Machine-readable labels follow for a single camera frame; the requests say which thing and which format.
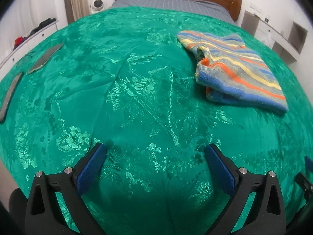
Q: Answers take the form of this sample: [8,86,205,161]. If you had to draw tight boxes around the striped knit sweater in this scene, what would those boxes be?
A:
[177,30,289,114]

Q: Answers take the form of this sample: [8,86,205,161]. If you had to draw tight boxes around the red clothes on cabinet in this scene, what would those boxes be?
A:
[13,37,27,50]

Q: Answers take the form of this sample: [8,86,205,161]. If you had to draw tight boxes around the black clothes on cabinet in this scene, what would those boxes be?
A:
[29,18,56,37]

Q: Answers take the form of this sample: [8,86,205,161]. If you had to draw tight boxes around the grey flat bar near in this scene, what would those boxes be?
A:
[0,72,24,124]

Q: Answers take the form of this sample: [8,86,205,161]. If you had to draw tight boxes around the grey flat bar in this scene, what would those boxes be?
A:
[0,72,24,124]
[27,43,63,75]

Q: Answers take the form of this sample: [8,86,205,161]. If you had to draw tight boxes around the white desk shelf unit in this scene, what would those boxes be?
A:
[241,11,308,65]

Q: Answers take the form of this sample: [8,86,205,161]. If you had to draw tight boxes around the white plastic bag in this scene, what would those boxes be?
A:
[261,30,275,49]

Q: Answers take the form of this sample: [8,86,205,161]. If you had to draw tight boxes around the grey flat bar far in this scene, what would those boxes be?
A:
[27,43,63,75]

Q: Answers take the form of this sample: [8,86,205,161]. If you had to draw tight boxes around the green floral bedspread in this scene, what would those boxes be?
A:
[1,7,312,234]

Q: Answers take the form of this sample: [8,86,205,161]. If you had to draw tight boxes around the white low drawer cabinet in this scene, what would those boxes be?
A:
[1,20,58,79]

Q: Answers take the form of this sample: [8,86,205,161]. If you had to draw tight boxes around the grey blue bed sheet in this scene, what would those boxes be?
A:
[110,0,236,25]

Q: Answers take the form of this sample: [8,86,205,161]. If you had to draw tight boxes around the beige curtain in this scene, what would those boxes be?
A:
[64,0,90,24]

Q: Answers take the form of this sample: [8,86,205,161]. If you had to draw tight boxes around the white round camera device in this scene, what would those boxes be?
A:
[90,0,104,14]

